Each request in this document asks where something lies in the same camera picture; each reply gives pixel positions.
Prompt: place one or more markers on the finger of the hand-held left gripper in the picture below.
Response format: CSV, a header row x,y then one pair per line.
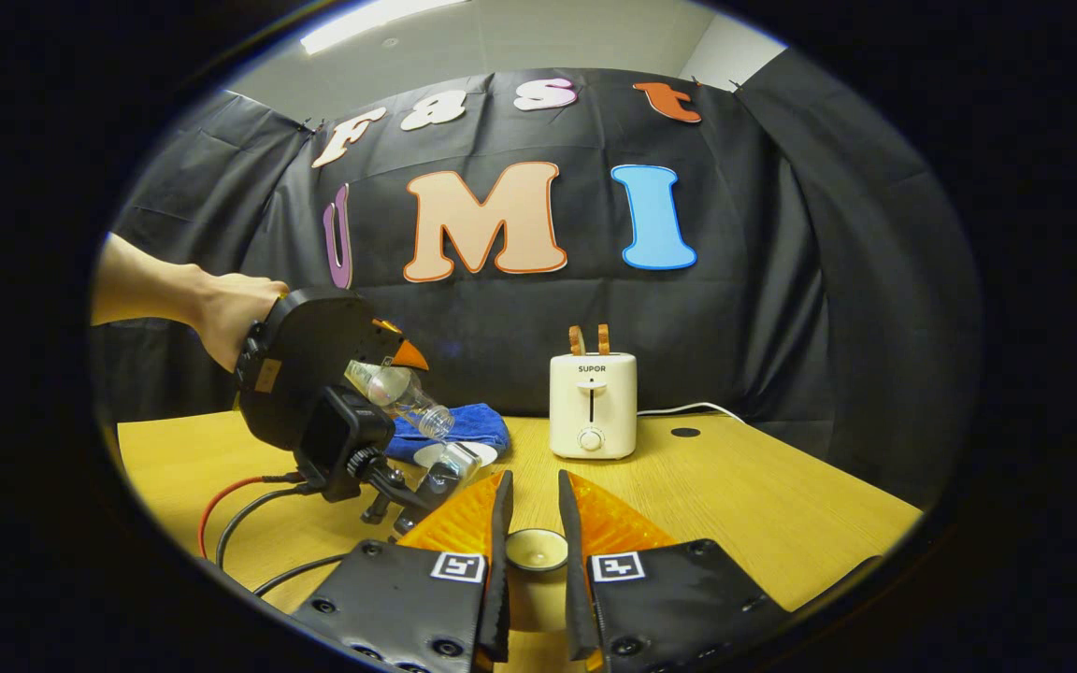
x,y
386,326
410,359

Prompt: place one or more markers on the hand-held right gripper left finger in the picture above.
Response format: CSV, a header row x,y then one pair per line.
x,y
499,598

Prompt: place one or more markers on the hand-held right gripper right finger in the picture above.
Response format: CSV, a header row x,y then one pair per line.
x,y
576,598

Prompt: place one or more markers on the clear plastic water bottle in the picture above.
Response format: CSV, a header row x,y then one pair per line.
x,y
403,393

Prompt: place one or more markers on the yellow-green teacup lid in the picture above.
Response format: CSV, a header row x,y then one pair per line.
x,y
537,551

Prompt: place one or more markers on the blue towel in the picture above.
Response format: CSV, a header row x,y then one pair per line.
x,y
478,425

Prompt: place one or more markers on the bread slice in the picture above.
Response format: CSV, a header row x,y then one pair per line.
x,y
576,340
604,339

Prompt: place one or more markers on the cream toaster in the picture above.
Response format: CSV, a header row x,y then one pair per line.
x,y
593,402

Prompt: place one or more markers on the black backdrop cloth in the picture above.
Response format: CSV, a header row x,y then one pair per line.
x,y
735,327

